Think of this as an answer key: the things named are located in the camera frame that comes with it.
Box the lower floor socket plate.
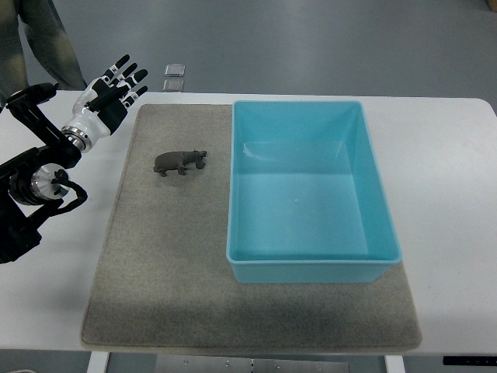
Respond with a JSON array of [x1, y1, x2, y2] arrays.
[[162, 78, 184, 92]]

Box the floor socket plate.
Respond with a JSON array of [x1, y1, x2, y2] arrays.
[[165, 64, 186, 77], [162, 78, 184, 92]]

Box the left white table leg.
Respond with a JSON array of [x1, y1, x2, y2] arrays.
[[86, 351, 110, 373]]

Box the grey felt mat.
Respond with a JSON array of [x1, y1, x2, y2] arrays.
[[81, 104, 422, 354]]

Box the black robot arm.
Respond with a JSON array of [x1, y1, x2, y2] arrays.
[[1, 83, 88, 263]]

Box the right white table leg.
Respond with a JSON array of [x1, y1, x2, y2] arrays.
[[384, 355, 406, 373]]

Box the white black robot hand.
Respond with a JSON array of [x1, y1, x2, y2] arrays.
[[61, 54, 148, 153]]

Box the white table leg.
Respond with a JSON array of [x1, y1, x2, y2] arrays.
[[86, 351, 110, 373], [384, 355, 406, 373]]

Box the metal table crossbar plate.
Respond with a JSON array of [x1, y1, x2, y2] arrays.
[[155, 355, 350, 373]]

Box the upper floor socket plate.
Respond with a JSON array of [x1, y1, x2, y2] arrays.
[[165, 64, 186, 77]]

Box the blue plastic box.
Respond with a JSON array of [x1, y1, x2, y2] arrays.
[[226, 101, 401, 284]]

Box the person's trouser legs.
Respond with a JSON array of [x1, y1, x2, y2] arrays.
[[1, 1, 87, 107]]

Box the black table control panel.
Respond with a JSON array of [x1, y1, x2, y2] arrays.
[[443, 356, 497, 367]]

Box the brown toy hippo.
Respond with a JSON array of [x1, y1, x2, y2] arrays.
[[153, 150, 207, 177]]

